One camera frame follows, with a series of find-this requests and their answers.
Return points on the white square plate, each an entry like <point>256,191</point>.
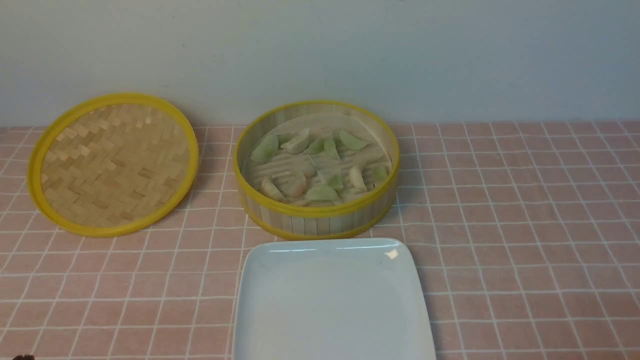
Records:
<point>332,299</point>

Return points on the bamboo steamer basket yellow rim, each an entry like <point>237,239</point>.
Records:
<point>297,218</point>

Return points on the green dumpling front centre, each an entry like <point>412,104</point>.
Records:
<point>322,193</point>

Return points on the green dumpling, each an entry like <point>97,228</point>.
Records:
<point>322,193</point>
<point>266,149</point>
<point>352,142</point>
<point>380,174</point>
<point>330,148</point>

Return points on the orange tinted dumpling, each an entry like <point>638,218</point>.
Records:
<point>296,187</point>

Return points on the green dumpling back centre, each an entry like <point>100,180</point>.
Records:
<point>330,148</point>

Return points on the white dumpling right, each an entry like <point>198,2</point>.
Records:
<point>356,178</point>

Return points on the white dumpling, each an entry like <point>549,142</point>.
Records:
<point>270,190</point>
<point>356,178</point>

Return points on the pale dumpling back centre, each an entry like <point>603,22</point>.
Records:
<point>297,143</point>

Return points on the green dumpling back right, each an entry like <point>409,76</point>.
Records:
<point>352,142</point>

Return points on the white dumpling front left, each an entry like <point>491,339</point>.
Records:
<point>270,190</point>

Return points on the green dumpling far right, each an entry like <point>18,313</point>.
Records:
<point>380,174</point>

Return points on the green dumpling far left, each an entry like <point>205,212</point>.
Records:
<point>266,149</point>

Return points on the pink checkered tablecloth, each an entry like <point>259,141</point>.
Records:
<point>525,237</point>

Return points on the bamboo steamer lid yellow rim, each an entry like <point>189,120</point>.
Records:
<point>113,165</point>

